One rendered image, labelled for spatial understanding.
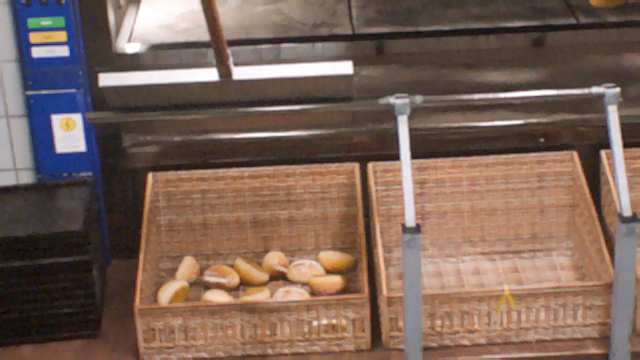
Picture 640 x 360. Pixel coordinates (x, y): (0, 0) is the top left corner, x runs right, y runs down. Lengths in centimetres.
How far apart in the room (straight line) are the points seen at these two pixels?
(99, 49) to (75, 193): 37
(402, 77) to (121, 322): 95
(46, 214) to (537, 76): 129
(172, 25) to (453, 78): 76
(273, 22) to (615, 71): 90
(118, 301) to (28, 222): 36
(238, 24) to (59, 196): 65
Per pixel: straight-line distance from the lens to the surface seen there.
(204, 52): 339
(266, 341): 319
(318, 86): 296
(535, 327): 323
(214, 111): 304
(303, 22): 353
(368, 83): 344
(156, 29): 355
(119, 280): 358
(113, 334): 336
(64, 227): 324
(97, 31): 340
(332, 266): 346
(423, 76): 345
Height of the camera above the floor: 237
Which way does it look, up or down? 25 degrees down
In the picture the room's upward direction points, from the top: 2 degrees counter-clockwise
